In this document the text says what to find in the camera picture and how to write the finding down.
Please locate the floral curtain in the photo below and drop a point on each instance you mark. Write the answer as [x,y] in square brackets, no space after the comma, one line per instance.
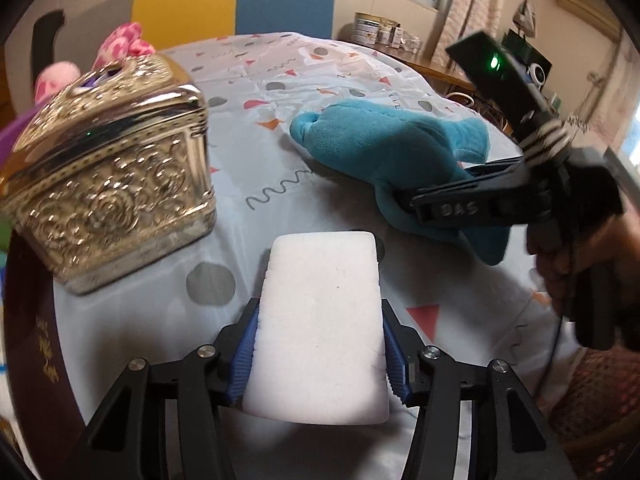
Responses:
[615,85]
[470,5]

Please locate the person's right hand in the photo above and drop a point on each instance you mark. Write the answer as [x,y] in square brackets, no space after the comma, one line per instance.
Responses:
[555,270]

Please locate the black rolled mat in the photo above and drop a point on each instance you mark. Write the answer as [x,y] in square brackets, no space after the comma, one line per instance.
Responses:
[45,35]

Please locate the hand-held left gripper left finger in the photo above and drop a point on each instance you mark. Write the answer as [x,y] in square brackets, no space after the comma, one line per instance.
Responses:
[245,360]

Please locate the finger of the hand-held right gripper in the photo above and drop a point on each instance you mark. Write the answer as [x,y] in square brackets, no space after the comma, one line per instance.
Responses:
[405,199]
[495,167]

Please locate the clear plastic container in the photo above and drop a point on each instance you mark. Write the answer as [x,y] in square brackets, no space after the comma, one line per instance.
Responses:
[410,41]

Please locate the black monitor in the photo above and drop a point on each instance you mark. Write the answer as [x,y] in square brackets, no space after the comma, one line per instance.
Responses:
[530,52]

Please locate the wall air conditioner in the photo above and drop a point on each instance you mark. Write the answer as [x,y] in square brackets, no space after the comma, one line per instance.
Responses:
[585,7]

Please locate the white sponge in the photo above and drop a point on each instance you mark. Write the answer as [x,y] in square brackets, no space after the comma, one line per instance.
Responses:
[320,320]

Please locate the side window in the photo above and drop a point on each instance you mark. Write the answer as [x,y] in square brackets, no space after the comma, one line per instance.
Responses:
[631,152]

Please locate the wooden side desk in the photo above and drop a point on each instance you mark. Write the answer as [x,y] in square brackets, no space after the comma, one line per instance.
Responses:
[435,72]

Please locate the small carton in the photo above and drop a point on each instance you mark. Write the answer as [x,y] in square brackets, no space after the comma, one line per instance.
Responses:
[390,32]

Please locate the blue plush dolphin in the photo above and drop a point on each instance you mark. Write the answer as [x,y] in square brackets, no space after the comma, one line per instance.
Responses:
[380,145]

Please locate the pink spotted plush toy with bow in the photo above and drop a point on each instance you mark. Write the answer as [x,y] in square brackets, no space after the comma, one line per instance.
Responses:
[120,40]

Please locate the white tin can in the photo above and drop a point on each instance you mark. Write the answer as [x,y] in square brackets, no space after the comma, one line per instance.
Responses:
[367,27]

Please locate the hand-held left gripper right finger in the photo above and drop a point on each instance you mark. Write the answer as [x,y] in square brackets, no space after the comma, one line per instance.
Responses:
[395,360]

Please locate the white round device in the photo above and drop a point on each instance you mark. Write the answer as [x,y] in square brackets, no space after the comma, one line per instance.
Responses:
[537,74]

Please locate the round pink spotted plush toy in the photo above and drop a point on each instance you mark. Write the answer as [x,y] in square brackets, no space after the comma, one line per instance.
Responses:
[55,77]

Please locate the colour-block chair back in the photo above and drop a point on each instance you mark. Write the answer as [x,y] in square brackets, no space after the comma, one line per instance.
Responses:
[280,2]

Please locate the ornate gold tissue box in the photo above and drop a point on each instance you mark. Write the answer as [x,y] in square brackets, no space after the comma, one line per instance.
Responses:
[110,185]

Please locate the wicker chair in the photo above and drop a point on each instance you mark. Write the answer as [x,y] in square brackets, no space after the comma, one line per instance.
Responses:
[600,395]

